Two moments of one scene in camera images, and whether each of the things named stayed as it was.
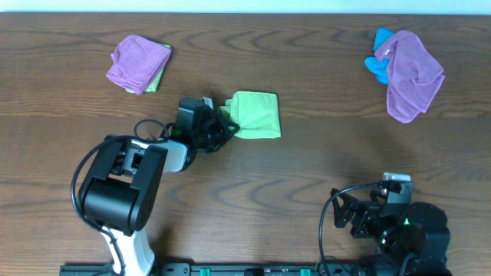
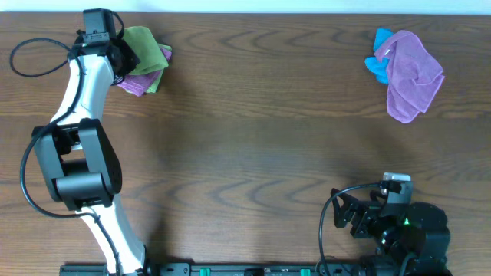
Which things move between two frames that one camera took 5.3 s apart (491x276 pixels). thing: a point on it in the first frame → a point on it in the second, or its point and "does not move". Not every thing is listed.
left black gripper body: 211,128 → 128,58
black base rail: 266,269 does not move
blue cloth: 376,66 does not move
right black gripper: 368,211 does not move
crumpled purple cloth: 413,77 does not move
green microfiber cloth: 255,113 → 145,47
